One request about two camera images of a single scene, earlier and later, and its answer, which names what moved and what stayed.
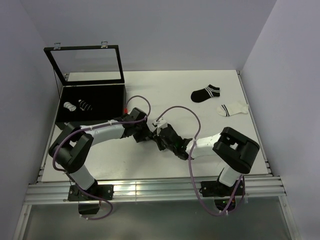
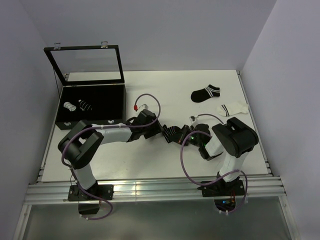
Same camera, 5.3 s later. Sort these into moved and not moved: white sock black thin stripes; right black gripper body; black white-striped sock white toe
Moved: right black gripper body
Not moved: black white-striped sock white toe; white sock black thin stripes
